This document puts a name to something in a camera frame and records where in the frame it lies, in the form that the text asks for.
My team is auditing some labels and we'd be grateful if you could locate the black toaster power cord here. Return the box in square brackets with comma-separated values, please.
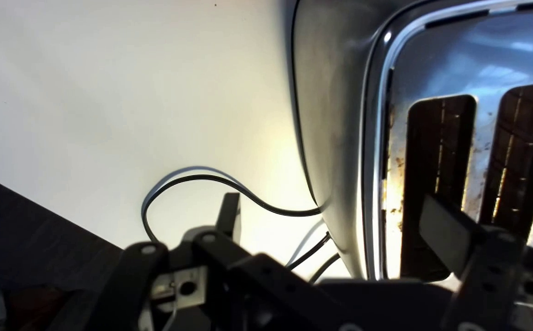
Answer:
[140, 163, 344, 284]

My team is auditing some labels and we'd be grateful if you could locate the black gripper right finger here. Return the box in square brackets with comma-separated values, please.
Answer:
[417, 192, 483, 277]

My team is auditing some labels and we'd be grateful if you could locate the silver two-slot toaster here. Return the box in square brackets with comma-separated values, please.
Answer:
[288, 0, 533, 284]

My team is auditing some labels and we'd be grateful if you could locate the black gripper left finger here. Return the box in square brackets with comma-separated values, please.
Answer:
[215, 190, 243, 242]

